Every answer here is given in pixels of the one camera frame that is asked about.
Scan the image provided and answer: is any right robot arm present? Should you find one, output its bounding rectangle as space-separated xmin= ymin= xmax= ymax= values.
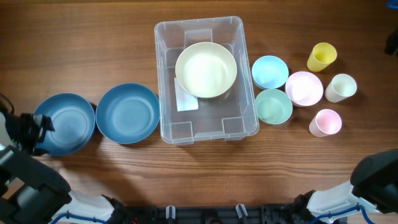
xmin=282 ymin=149 xmax=397 ymax=223

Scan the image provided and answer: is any blue right cable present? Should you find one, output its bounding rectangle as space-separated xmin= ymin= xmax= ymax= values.
xmin=307 ymin=0 xmax=398 ymax=224

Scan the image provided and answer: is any blue cable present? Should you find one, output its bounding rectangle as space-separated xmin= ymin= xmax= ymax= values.
xmin=307 ymin=0 xmax=398 ymax=224
xmin=49 ymin=211 xmax=109 ymax=224

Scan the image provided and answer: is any blue left cable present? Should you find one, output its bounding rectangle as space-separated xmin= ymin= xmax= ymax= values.
xmin=49 ymin=211 xmax=109 ymax=224

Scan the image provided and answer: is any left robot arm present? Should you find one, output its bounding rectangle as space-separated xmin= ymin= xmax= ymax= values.
xmin=1 ymin=93 xmax=135 ymax=223

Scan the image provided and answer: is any cream plastic cup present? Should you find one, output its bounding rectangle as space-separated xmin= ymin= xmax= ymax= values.
xmin=325 ymin=73 xmax=357 ymax=103

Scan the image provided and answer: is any cream plastic plate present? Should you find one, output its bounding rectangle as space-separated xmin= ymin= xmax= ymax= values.
xmin=175 ymin=42 xmax=238 ymax=98

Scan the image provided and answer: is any pink plastic cup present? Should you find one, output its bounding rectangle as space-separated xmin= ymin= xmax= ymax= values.
xmin=309 ymin=109 xmax=342 ymax=137

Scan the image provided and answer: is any clear plastic storage bin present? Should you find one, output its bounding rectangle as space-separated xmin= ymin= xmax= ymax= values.
xmin=154 ymin=16 xmax=259 ymax=144

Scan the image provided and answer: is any light blue plastic bowl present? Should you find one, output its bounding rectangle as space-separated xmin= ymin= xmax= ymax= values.
xmin=252 ymin=55 xmax=289 ymax=90

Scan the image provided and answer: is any pink plastic bowl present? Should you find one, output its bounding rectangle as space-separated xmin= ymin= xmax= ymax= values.
xmin=285 ymin=72 xmax=323 ymax=107

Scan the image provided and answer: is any blue plastic plate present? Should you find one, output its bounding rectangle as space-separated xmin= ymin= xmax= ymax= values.
xmin=96 ymin=83 xmax=160 ymax=144
xmin=35 ymin=93 xmax=96 ymax=156

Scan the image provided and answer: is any mint green plastic bowl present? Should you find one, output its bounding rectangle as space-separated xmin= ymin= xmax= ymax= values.
xmin=255 ymin=89 xmax=293 ymax=125

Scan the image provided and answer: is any yellow plastic cup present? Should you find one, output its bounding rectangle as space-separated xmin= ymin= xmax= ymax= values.
xmin=307 ymin=42 xmax=337 ymax=72

